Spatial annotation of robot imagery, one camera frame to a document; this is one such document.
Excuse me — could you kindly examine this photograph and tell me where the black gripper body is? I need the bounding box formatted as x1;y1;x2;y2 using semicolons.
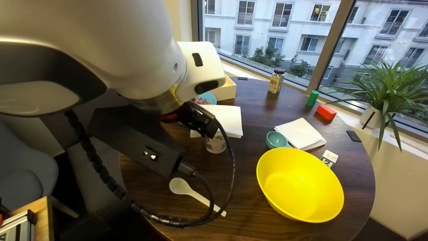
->
89;102;220;179

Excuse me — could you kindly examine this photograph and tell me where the white plastic spoon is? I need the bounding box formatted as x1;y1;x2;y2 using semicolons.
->
169;177;228;218

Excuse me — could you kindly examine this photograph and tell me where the white paper towel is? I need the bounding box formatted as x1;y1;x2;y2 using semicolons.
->
199;105;244;139

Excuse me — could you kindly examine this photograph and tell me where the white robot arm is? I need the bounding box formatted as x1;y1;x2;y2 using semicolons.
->
0;0;227;177

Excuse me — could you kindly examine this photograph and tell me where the patterned paper cup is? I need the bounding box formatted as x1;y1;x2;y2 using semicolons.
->
205;130;227;155

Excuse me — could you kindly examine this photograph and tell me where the teal measuring cup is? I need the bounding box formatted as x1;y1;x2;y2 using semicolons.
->
265;132;290;149

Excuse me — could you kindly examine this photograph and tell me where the blue bowl of colourful cereal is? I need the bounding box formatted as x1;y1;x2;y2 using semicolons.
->
196;93;217;105

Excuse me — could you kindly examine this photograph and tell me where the white wooden box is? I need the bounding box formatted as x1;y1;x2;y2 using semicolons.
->
212;77;237;101

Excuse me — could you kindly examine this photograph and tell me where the round wooden table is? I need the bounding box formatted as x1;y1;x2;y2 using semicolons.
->
118;78;378;241

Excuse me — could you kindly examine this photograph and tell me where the grey armchair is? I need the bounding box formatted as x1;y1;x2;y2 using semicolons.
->
0;124;59;211

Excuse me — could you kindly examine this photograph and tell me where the glass jar with dark lid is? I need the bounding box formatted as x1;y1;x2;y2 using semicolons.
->
269;69;285;94

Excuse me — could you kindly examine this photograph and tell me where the wooden crate with rails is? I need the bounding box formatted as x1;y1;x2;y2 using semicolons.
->
0;197;55;241

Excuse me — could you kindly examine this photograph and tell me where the folded white napkin stack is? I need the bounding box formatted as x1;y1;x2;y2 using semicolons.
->
275;118;327;151

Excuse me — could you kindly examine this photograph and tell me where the yellow plastic bowl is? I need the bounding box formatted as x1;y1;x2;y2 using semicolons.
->
256;148;346;224

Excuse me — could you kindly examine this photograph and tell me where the green block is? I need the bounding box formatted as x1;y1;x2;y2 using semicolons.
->
307;90;320;108

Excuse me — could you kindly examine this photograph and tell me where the small white packet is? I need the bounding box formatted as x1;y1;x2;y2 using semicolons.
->
322;151;339;168

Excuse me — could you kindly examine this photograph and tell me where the potted green plant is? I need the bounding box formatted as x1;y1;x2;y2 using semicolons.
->
347;62;428;151

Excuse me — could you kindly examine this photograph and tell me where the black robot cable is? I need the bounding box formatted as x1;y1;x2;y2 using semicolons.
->
66;106;239;228

